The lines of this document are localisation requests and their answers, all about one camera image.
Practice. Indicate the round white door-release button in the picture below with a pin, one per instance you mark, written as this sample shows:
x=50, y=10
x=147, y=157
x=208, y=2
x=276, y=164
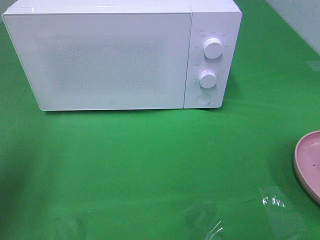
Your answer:
x=203, y=99

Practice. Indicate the white timer knob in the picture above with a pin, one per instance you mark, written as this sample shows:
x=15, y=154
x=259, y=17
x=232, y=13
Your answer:
x=207, y=79

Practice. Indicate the white microwave door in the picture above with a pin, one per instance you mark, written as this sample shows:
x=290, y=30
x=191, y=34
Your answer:
x=103, y=61

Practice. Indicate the pink ceramic plate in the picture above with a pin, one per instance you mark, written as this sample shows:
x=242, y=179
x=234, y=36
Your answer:
x=306, y=163

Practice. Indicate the upper white power knob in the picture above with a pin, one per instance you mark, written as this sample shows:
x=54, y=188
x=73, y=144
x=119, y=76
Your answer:
x=213, y=48

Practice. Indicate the white microwave oven body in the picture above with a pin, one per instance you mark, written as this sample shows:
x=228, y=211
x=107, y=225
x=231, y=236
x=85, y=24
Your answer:
x=209, y=18

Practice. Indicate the clear tape patch centre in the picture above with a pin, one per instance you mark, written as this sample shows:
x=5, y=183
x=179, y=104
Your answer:
x=203, y=222

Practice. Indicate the clear tape patch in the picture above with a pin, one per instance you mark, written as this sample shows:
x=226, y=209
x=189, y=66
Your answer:
x=284, y=218
x=203, y=222

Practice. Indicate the clear tape patch right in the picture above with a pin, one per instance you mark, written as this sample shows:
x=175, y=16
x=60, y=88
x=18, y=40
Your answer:
x=284, y=218

